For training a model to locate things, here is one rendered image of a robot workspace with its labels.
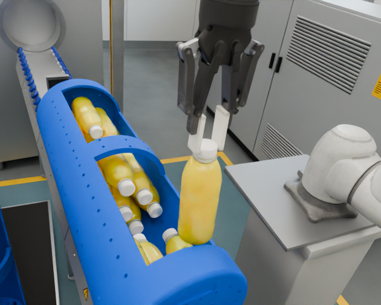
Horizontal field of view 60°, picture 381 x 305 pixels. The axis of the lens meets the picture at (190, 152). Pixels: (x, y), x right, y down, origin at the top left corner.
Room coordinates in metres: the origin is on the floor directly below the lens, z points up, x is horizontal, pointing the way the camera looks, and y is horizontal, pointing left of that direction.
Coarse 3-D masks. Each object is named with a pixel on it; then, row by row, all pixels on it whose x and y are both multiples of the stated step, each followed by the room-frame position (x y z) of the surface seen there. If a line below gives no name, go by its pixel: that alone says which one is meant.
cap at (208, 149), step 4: (204, 140) 0.47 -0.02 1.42; (208, 140) 0.47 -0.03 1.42; (212, 140) 0.47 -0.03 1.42; (204, 144) 0.46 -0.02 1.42; (208, 144) 0.46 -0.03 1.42; (212, 144) 0.46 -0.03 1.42; (216, 144) 0.46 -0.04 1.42; (204, 148) 0.45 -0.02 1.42; (208, 148) 0.45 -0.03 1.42; (212, 148) 0.45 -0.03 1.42; (216, 148) 0.45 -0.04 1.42; (200, 152) 0.44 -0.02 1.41; (204, 152) 0.44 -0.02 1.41; (208, 152) 0.44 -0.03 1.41; (212, 152) 0.45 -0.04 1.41; (216, 152) 0.45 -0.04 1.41; (200, 156) 0.44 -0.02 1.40; (204, 156) 0.44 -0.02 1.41; (208, 156) 0.44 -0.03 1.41; (212, 156) 0.45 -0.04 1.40
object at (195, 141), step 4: (200, 116) 0.44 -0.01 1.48; (204, 116) 0.44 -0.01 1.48; (200, 120) 0.44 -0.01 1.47; (204, 120) 0.44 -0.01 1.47; (200, 124) 0.44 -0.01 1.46; (204, 124) 0.44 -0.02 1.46; (200, 128) 0.44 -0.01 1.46; (200, 132) 0.44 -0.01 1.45; (192, 136) 0.45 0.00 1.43; (196, 136) 0.44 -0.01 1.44; (200, 136) 0.44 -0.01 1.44; (188, 140) 0.46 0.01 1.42; (192, 140) 0.45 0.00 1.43; (196, 140) 0.44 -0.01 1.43; (200, 140) 0.44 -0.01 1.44; (188, 144) 0.46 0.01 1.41; (192, 144) 0.45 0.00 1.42; (196, 144) 0.44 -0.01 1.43; (200, 144) 0.44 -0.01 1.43; (192, 148) 0.44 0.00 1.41; (196, 148) 0.44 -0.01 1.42; (200, 148) 0.44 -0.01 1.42; (196, 152) 0.44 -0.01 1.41
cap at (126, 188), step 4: (128, 180) 0.64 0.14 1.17; (120, 184) 0.62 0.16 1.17; (124, 184) 0.62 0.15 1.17; (128, 184) 0.62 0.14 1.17; (132, 184) 0.63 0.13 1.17; (120, 188) 0.61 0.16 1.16; (124, 188) 0.61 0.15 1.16; (128, 188) 0.62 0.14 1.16; (132, 188) 0.62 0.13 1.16; (120, 192) 0.61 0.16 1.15; (124, 192) 0.61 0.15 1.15; (128, 192) 0.62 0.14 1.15; (132, 192) 0.62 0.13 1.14; (124, 196) 0.61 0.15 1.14
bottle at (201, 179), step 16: (192, 160) 0.45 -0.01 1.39; (208, 160) 0.44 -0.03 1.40; (192, 176) 0.43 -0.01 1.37; (208, 176) 0.43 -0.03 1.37; (192, 192) 0.43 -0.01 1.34; (208, 192) 0.43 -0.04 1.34; (192, 208) 0.43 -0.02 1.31; (208, 208) 0.43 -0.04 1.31; (192, 224) 0.42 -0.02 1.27; (208, 224) 0.43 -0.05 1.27; (192, 240) 0.42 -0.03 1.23; (208, 240) 0.43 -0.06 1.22
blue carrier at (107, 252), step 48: (48, 96) 0.98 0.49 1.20; (96, 96) 1.10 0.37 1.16; (48, 144) 0.79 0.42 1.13; (96, 144) 0.69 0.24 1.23; (144, 144) 0.76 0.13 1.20; (96, 192) 0.54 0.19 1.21; (96, 240) 0.43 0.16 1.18; (96, 288) 0.36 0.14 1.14; (144, 288) 0.32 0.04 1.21; (192, 288) 0.33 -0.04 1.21; (240, 288) 0.40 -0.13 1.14
